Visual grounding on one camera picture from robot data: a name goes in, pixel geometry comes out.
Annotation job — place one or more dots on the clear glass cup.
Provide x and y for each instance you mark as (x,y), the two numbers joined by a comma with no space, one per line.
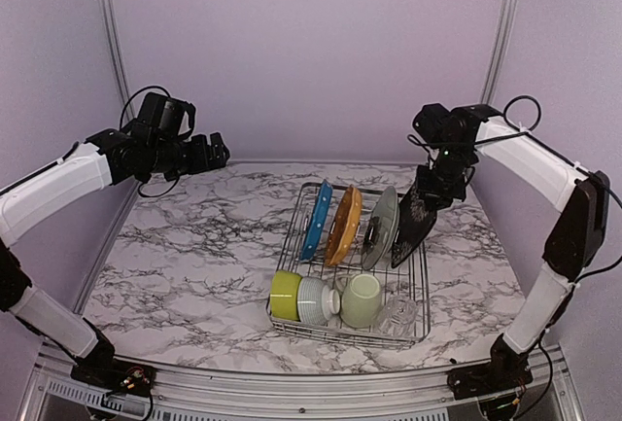
(397,318)

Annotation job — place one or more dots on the aluminium frame post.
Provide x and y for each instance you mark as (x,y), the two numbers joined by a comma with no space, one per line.
(500,48)
(114,47)

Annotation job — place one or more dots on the left aluminium frame post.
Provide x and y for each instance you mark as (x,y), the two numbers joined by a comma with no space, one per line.
(114,47)

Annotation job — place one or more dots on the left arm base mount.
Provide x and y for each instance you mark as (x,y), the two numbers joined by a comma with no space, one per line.
(117,377)

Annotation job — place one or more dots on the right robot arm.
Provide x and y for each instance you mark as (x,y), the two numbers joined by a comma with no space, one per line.
(578,201)

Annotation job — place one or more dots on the white striped bowl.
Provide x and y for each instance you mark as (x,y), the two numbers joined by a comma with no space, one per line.
(316,302)

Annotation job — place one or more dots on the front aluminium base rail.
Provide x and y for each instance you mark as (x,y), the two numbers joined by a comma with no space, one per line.
(180,393)

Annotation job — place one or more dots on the grey-blue round plate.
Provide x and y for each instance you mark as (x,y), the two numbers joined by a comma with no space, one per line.
(381,229)

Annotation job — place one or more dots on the pale green mug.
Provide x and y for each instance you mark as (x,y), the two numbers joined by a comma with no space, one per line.
(361,299)

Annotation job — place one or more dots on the blue dotted plate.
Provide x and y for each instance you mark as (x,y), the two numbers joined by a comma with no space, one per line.
(316,222)

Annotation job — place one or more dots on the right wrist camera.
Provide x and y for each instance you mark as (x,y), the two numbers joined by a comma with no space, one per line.
(430,122)

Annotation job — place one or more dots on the yellow dotted plate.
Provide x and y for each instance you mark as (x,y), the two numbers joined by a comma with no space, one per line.
(346,224)

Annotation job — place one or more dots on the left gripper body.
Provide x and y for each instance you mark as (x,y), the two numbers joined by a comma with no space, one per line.
(173,161)

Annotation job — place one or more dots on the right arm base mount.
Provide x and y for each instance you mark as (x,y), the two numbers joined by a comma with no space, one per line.
(486,379)

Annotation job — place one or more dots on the wire dish rack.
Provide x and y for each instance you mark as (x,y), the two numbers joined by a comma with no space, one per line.
(408,280)

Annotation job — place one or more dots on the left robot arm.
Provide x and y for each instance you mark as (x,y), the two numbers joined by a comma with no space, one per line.
(105,159)

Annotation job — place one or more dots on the lime green bowl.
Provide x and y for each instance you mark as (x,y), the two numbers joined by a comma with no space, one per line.
(283,295)

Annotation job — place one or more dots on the black floral square plate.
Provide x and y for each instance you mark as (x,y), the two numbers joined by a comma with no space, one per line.
(416,220)

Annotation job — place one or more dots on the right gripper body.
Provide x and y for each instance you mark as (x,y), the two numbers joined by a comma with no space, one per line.
(443,183)

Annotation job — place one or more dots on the right aluminium frame post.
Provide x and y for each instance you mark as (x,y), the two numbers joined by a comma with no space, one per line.
(500,48)

